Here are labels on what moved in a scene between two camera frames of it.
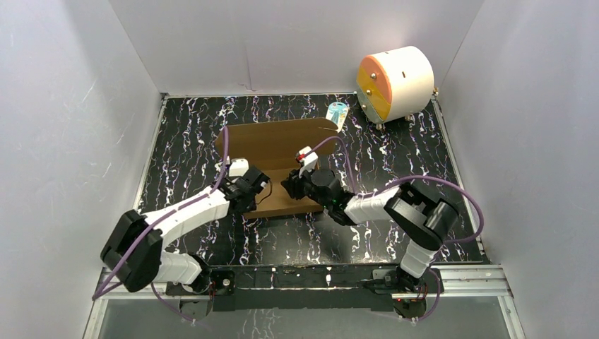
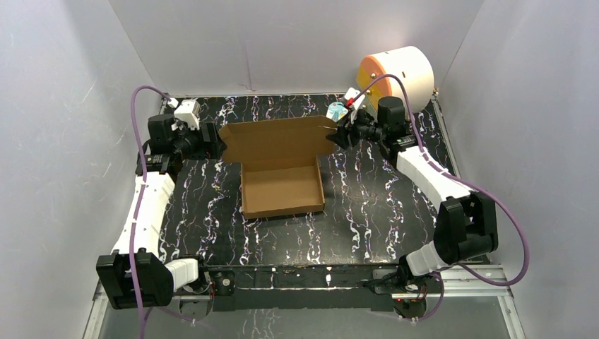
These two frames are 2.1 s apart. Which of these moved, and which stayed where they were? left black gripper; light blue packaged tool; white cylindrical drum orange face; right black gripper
Moved: right black gripper; left black gripper
Stayed: white cylindrical drum orange face; light blue packaged tool
